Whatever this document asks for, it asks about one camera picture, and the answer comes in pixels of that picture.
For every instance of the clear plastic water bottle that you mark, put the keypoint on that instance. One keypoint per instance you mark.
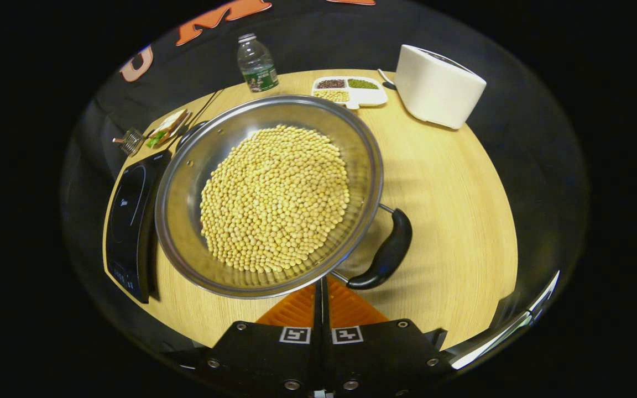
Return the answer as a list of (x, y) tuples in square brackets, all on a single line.
[(257, 66)]

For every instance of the stainless steel pot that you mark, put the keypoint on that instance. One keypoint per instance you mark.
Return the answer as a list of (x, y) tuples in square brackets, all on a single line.
[(191, 171)]

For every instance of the white divided bean dish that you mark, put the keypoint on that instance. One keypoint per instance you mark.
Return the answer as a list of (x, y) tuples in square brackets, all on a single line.
[(371, 97)]

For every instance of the white box appliance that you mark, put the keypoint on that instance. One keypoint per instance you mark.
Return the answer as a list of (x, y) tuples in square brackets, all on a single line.
[(434, 88)]

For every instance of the black induction cooktop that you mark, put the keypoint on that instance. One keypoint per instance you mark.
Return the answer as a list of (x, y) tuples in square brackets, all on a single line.
[(130, 221)]

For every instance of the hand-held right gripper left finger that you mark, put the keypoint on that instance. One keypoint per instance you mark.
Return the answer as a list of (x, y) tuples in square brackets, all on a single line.
[(263, 354)]

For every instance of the sandwich with lettuce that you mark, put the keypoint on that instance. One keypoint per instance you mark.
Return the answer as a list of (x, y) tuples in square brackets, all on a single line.
[(166, 127)]

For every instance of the small spoon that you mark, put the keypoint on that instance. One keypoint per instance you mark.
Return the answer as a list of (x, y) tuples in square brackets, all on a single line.
[(387, 83)]

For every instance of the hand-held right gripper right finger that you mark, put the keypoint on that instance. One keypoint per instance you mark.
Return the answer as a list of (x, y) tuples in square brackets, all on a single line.
[(379, 354)]

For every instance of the pile of yellow soybeans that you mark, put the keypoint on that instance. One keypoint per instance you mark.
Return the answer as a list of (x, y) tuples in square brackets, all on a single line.
[(274, 199)]

